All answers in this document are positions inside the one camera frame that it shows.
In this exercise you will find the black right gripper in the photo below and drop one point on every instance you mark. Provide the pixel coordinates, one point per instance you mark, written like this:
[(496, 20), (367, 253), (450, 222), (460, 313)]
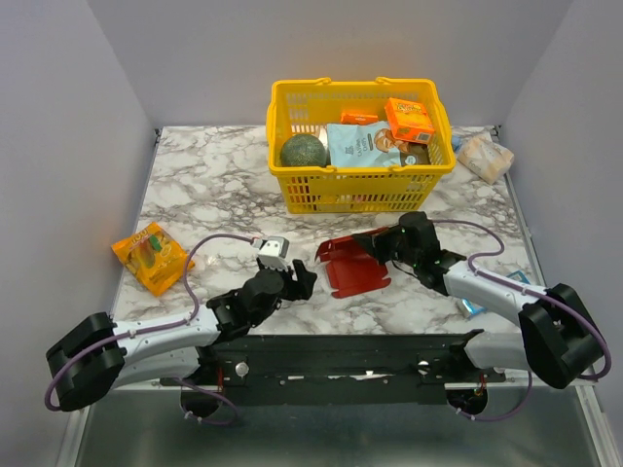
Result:
[(378, 241)]

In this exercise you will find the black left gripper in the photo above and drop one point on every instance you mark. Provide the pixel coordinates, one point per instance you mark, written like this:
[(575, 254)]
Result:
[(304, 287)]

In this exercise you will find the red paper box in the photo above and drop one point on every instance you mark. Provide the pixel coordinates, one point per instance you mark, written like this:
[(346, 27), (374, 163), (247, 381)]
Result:
[(350, 270)]

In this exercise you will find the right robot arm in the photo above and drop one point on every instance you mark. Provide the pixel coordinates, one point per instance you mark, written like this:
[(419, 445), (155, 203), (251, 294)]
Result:
[(558, 340)]

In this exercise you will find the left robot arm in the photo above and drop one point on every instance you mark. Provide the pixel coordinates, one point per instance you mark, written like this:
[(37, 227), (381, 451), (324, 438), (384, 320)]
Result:
[(101, 353)]

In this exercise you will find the large orange snack box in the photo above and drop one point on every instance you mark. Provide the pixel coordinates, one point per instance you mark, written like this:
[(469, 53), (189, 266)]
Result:
[(409, 121)]

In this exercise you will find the small orange flat box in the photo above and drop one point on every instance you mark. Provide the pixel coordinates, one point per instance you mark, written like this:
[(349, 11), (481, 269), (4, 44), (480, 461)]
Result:
[(358, 118)]

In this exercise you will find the light blue chips bag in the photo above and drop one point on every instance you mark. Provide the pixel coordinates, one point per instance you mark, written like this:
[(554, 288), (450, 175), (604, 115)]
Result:
[(373, 145)]

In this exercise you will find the blue small packet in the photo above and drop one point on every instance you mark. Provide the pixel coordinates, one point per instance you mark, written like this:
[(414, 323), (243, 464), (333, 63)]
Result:
[(470, 309)]

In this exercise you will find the green round melon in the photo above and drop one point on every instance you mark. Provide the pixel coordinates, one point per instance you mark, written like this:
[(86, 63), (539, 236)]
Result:
[(303, 150)]

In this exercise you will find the blue item behind basket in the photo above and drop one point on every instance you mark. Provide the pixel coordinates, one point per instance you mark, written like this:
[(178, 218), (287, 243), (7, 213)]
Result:
[(456, 142)]

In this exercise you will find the beige tissue packet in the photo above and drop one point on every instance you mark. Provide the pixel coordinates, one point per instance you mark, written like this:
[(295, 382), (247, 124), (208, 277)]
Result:
[(484, 157)]

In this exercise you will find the orange gummy candy bag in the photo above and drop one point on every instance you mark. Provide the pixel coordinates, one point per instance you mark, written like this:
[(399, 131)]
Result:
[(153, 257)]

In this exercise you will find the yellow plastic shopping basket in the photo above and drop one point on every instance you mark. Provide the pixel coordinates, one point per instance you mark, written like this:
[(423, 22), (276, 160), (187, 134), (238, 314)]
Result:
[(303, 106)]

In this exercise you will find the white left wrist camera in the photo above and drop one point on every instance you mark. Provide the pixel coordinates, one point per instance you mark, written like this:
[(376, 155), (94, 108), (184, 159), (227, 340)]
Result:
[(272, 252)]

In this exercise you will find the black mounting base plate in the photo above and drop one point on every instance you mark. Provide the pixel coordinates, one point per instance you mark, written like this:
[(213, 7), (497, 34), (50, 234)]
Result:
[(339, 370)]

